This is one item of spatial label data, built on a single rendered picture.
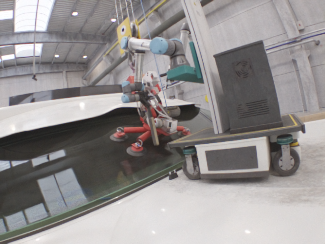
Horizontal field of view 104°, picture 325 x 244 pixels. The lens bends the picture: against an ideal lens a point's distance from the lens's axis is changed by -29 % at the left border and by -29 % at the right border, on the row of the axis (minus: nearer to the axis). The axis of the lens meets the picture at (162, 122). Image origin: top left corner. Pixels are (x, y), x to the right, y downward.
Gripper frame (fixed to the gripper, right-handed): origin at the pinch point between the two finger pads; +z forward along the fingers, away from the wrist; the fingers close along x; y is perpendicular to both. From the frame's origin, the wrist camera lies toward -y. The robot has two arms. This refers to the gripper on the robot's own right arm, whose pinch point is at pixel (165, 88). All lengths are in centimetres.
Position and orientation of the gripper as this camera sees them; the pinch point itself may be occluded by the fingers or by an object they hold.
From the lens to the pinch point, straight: 191.4
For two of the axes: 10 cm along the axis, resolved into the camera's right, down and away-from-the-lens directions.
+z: -2.1, 9.7, 1.1
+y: 9.7, 2.2, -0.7
